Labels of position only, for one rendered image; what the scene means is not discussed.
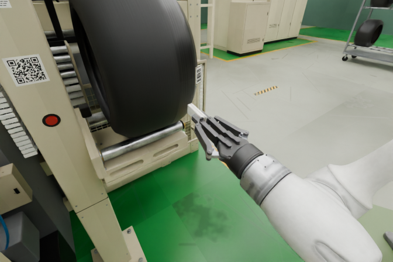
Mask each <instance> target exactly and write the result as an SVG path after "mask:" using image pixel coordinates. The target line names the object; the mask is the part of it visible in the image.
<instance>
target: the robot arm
mask: <svg viewBox="0 0 393 262"><path fill-rule="evenodd" d="M187 113H188V114H189V115H190V116H191V119H192V121H193V122H194V123H195V129H194V133H195V134H196V136H197V138H198V140H199V142H200V144H201V146H202V147H203V149H204V151H205V155H206V160H208V161H210V160H211V158H218V159H219V160H220V161H222V162H224V163H226V165H227V166H228V168H229V170H230V171H231V172H232V173H233V174H234V175H235V176H236V177H237V178H238V179H240V186H241V187H242V188H243V189H244V190H245V191H246V192H247V193H248V195H249V196H250V197H251V198H252V199H253V200H254V201H255V203H256V204H257V205H258V206H259V207H260V208H261V209H262V210H263V212H264V213H265V215H266V216H267V218H268V220H269V221H270V223H271V225H272V226H273V227H274V229H275V230H276V231H277V232H278V234H279V235H280V236H281V237H282V238H283V239H284V240H285V241H286V243H287V244H288V245H289V246H290V247H291V248H292V249H293V250H294V252H296V254H297V255H299V256H300V258H302V259H303V260H304V261H305V262H381V260H382V252H381V251H380V249H379V248H378V246H377V245H376V243H375V242H374V240H373V239H372V238H371V236H370V235H369V234H368V232H367V231H366V230H365V228H364V227H363V226H362V225H361V224H360V223H359V222H358V221H357V219H359V218H360V217H361V216H363V215H364V214H365V213H366V212H368V211H369V210H370V209H372V208H373V205H372V201H373V195H374V194H375V193H376V192H377V191H378V190H379V189H380V188H381V187H383V186H384V185H386V184H387V183H389V182H391V181H392V180H393V139H392V140H391V141H390V142H388V143H386V144H385V145H383V146H381V147H380V148H378V149H376V150H374V151H373V152H371V153H370V154H368V155H366V156H364V157H362V158H361V159H359V160H357V161H355V162H352V163H350V164H347V165H343V166H338V165H334V164H329V165H327V166H325V167H323V168H321V169H319V170H316V171H314V172H312V173H310V174H308V175H307V176H306V178H304V179H302V178H300V177H298V176H297V175H295V174H294V173H293V172H291V170H290V169H289V168H286V166H284V165H283V164H281V163H280V162H279V161H278V160H277V159H276V158H274V157H273V156H272V155H270V154H264V153H263V152H262V151H261V150H259V149H258V148H257V147H256V146H255V145H254V144H252V143H249V142H248V141H247V138H248V135H249V132H248V131H246V130H243V129H240V128H238V127H237V126H235V125H233V124H231V123H230V122H228V121H226V120H224V119H222V118H221V117H219V116H217V115H216V116H215V117H211V116H208V115H207V114H206V113H205V112H203V111H200V110H199V109H198V108H197V107H196V106H195V105H193V104H192V103H191V104H188V107H187ZM218 121H219V122H218ZM209 140H210V141H211V142H212V143H213V144H214V145H215V147H216V148H217V151H218V152H217V151H216V150H215V148H214V147H212V145H211V143H210V141H209Z"/></svg>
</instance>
